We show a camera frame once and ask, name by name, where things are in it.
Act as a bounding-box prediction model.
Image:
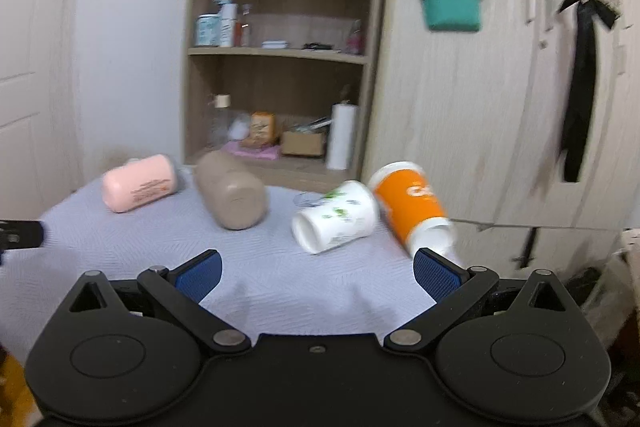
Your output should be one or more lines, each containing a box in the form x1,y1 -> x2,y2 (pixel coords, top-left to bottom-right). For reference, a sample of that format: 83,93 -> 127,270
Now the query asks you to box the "pink cup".
102,154 -> 178,213

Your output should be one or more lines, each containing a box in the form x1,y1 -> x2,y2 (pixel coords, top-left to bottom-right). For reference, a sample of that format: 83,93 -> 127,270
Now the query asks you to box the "beige cup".
193,150 -> 268,231

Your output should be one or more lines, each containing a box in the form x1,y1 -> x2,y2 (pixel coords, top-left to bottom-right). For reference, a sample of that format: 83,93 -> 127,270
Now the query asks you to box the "orange and white cup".
368,160 -> 456,257

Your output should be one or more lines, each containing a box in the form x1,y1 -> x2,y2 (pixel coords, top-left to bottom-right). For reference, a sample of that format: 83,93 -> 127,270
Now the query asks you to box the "white cup green print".
291,180 -> 378,255

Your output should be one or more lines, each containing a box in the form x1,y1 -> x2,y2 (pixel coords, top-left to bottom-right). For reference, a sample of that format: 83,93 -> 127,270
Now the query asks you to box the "light grey table cloth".
1,180 -> 433,360

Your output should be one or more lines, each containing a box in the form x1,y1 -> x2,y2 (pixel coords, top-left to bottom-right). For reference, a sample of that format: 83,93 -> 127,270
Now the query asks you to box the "pink flat package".
221,142 -> 281,161

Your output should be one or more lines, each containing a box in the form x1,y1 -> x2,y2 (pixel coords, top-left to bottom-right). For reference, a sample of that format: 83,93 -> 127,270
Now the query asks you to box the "clear bottle beige cap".
209,94 -> 231,148

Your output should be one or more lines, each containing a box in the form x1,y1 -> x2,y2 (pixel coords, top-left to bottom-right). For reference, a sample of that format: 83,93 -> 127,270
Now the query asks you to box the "orange wooden box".
248,112 -> 277,147

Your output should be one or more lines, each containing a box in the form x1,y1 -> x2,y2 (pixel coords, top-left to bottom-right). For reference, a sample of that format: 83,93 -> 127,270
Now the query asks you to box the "wooden wardrobe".
363,0 -> 639,277

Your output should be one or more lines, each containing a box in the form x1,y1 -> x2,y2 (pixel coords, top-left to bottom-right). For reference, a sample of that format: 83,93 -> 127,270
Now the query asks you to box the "small cardboard box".
280,131 -> 326,157

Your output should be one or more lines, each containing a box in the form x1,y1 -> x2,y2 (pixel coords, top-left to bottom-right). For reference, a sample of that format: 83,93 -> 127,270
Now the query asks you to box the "white paper towel roll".
326,103 -> 358,170

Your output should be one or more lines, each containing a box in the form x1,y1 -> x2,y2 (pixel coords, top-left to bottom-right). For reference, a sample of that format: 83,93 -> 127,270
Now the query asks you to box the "pink small bottle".
345,20 -> 363,55

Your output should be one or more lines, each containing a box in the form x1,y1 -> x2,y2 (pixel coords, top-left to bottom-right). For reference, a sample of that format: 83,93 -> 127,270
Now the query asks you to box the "teal label jar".
194,13 -> 220,46

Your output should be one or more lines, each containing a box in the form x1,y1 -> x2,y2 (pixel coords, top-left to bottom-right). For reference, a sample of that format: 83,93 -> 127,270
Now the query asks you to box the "clear reddish bottle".
234,3 -> 252,48

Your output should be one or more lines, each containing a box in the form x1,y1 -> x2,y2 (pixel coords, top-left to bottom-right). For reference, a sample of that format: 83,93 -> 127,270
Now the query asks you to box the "wooden open shelf unit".
182,0 -> 384,192

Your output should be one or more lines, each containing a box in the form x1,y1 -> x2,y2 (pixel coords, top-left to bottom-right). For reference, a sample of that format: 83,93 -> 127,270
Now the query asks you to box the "white pump bottle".
215,0 -> 238,48

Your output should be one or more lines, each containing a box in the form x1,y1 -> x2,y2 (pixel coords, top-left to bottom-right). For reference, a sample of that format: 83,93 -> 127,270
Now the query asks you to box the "white door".
1,0 -> 81,219

